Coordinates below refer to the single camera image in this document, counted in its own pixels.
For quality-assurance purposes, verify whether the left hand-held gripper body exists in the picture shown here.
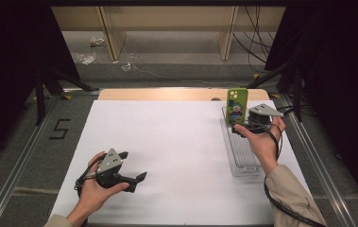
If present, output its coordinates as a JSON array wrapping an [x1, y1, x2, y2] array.
[[95, 148, 130, 189]]

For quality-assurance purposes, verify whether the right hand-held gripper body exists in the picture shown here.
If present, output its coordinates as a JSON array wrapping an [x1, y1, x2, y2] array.
[[246, 103, 284, 131]]

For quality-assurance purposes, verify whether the green cartoon phone case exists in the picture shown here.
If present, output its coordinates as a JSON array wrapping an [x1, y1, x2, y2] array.
[[225, 87, 249, 127]]

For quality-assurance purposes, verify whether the clear plastic packaging tray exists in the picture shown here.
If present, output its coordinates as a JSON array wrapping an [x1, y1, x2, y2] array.
[[219, 106, 264, 178]]

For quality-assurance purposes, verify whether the person's right hand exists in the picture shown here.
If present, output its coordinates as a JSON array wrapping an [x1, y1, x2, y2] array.
[[233, 116, 286, 175]]

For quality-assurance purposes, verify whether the person's left hand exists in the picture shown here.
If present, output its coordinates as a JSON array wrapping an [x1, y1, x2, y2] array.
[[67, 151, 130, 223]]

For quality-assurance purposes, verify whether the black metal stand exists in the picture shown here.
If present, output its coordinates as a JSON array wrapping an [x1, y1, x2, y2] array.
[[241, 31, 305, 123], [34, 64, 100, 127]]

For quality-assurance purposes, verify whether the white table sheet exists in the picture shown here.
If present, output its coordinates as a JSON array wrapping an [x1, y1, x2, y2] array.
[[47, 99, 325, 226]]

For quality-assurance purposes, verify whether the black curtain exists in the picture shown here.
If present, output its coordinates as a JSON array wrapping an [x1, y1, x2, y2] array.
[[0, 0, 82, 171], [264, 0, 358, 209]]

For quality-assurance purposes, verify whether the large crumpled plastic scrap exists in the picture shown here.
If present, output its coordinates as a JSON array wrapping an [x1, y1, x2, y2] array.
[[71, 51, 97, 66]]

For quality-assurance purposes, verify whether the small crumpled plastic scrap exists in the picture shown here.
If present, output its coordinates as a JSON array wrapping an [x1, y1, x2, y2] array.
[[89, 35, 106, 48]]

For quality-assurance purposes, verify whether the light wooden shelf unit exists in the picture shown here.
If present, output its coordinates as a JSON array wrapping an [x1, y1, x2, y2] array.
[[50, 6, 286, 61]]

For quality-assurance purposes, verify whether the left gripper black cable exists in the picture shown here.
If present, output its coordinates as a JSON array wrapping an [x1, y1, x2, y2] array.
[[74, 153, 109, 194]]

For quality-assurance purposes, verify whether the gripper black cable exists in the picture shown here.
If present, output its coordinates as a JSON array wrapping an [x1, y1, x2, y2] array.
[[255, 121, 327, 227], [74, 153, 109, 194]]

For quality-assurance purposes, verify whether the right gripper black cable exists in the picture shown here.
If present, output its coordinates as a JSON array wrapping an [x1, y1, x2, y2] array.
[[255, 121, 327, 227]]

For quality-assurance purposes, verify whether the bundle of black cables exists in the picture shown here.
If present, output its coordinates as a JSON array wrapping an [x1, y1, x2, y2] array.
[[231, 6, 277, 75]]

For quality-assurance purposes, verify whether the aluminium floor rail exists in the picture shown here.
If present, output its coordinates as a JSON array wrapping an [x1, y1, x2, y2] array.
[[0, 94, 63, 227], [280, 94, 358, 227]]

